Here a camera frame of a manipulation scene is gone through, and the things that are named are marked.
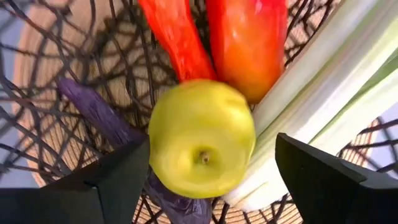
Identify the red radish with green leaves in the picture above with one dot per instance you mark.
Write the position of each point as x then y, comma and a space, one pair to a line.
177, 37

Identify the red orange mango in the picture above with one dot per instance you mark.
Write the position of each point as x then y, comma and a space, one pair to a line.
248, 46

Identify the round woven straw placemat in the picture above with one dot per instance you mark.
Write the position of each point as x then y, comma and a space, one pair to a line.
62, 37

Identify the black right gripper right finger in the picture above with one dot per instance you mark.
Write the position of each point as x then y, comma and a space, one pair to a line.
326, 193

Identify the yellow green apple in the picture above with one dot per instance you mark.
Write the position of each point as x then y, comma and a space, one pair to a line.
202, 133

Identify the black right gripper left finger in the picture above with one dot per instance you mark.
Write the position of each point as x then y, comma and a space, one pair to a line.
118, 186

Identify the purple eggplant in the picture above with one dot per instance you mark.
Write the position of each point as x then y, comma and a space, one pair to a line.
99, 115

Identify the pale green celery stalk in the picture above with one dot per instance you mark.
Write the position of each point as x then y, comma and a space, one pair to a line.
326, 77

